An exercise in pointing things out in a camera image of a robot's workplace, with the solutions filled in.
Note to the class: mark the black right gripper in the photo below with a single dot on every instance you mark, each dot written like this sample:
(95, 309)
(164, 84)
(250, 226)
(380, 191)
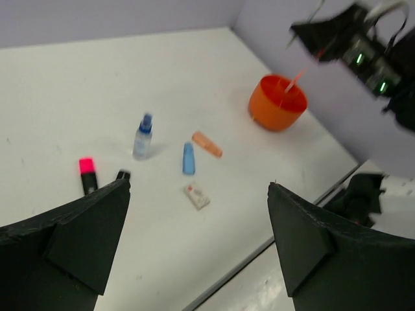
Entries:
(376, 64)

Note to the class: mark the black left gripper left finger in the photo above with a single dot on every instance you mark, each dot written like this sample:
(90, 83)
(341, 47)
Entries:
(61, 259)

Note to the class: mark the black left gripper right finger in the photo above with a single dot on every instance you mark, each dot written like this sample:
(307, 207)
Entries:
(331, 263)

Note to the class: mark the orange pen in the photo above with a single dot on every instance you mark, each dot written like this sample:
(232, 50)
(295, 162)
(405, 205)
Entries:
(294, 80)

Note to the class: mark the small blue cap bottle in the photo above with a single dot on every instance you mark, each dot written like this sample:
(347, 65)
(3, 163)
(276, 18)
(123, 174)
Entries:
(143, 137)

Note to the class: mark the orange round organizer container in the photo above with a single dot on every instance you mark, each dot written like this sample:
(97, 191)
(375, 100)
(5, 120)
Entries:
(274, 108)

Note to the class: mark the pink black highlighter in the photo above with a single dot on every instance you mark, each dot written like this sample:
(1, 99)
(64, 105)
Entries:
(88, 175)

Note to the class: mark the orange black highlighter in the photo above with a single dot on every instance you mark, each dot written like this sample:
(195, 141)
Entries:
(123, 174)

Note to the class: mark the small white eraser box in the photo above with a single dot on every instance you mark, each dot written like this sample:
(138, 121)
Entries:
(196, 195)

